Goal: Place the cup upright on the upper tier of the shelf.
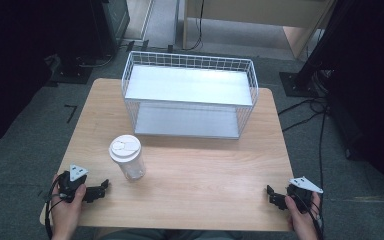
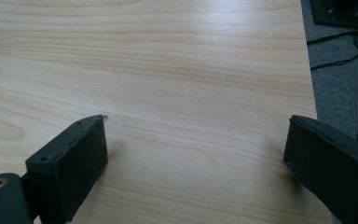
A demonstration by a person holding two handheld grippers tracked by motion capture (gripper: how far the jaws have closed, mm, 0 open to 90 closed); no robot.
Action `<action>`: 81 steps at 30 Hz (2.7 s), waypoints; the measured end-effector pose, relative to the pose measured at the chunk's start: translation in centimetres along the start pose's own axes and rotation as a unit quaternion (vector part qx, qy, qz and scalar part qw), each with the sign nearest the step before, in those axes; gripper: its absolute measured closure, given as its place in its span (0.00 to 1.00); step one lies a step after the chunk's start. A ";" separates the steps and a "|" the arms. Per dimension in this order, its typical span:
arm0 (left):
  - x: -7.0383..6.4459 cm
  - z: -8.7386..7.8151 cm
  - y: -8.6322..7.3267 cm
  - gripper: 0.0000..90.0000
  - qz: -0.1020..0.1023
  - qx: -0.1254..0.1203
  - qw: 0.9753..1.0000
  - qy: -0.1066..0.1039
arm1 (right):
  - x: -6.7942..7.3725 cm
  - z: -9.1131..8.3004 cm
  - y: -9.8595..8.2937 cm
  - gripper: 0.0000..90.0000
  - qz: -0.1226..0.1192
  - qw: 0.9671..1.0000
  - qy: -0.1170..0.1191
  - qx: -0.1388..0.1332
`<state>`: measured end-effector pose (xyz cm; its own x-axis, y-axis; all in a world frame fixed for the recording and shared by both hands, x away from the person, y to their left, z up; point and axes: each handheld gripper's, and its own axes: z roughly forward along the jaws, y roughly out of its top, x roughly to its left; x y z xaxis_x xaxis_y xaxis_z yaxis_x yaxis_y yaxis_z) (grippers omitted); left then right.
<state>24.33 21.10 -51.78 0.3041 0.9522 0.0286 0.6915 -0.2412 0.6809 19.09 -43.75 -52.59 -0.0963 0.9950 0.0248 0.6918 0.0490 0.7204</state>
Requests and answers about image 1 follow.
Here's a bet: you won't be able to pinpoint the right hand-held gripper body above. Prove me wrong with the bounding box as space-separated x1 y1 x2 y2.
286 176 324 215

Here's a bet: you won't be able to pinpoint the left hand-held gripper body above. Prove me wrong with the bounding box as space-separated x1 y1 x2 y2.
57 163 90 204

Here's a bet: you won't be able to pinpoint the clear plastic cup white lid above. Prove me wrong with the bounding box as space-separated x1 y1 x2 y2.
108 134 147 182

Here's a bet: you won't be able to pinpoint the white wire two-tier rack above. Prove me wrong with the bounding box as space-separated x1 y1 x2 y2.
121 50 260 140

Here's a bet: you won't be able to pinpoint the person's right hand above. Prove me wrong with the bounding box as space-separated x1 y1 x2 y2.
284 192 322 234

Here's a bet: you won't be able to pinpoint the person's left hand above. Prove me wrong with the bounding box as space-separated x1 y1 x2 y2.
50 173 88 231

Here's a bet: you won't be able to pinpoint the black curtain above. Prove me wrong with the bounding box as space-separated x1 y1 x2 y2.
323 0 384 214
0 0 96 153

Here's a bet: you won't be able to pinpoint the black stand with base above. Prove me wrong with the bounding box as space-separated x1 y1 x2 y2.
278 0 354 99

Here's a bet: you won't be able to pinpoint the black cabinet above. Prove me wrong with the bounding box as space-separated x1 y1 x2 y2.
89 0 132 58

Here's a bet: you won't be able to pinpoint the light wooden desk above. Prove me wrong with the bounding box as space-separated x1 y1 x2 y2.
182 0 336 60

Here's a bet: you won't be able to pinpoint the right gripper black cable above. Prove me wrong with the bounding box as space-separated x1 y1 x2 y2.
293 193 326 240

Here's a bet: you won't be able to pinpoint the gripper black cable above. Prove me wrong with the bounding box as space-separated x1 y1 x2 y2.
293 193 326 240
43 175 68 240

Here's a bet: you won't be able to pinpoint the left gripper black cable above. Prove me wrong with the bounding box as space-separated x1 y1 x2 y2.
43 175 68 240

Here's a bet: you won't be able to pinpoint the long black floor cable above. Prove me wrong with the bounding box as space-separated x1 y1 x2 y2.
317 109 329 189

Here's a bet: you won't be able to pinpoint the black floor cables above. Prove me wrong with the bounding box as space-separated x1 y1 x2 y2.
277 95 330 133

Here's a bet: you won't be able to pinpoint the black stand base plate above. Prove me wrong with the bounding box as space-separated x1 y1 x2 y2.
50 54 94 85

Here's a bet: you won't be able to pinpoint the hanging black cable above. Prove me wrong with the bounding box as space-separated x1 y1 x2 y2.
181 0 206 52

